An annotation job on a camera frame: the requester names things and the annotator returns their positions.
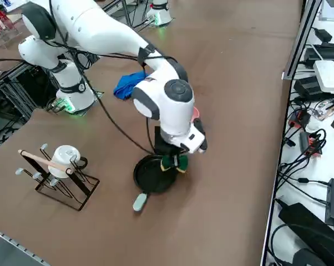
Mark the aluminium frame post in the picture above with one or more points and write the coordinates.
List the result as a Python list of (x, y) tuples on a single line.
[(301, 36)]

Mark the blue cloth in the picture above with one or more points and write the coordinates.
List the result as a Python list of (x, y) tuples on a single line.
[(125, 87)]

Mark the long black device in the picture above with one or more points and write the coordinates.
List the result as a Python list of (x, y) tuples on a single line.
[(330, 52)]

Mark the white power box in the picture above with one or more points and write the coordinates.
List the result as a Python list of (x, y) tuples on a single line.
[(329, 76)]

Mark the small black power adapter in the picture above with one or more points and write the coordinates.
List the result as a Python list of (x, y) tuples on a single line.
[(323, 34)]

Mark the clear rack with red items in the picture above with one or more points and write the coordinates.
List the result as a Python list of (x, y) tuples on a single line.
[(2, 30)]

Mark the slim black adapter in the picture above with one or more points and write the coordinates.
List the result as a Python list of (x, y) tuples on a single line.
[(304, 141)]

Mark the large black case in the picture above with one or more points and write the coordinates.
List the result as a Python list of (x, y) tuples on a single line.
[(308, 227)]

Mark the aluminium table rail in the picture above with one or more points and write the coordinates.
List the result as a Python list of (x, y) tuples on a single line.
[(14, 242)]

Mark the orange and black connector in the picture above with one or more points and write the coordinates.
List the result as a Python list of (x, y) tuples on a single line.
[(314, 147)]

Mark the packet of sticks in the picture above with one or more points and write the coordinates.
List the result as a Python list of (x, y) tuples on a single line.
[(330, 109)]

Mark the green and yellow sponge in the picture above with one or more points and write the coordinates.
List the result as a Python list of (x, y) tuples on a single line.
[(183, 164)]

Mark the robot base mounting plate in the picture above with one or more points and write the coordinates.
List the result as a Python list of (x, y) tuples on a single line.
[(97, 94)]

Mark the red and black connector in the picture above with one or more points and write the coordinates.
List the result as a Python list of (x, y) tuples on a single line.
[(298, 119)]

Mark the black computer case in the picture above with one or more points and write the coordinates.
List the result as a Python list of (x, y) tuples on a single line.
[(38, 86)]

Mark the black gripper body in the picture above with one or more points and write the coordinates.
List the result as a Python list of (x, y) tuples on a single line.
[(164, 149)]

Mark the pink bowl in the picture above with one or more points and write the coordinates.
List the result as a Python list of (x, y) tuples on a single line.
[(196, 113)]

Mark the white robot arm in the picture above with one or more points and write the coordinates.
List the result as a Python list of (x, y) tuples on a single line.
[(161, 15), (100, 30)]

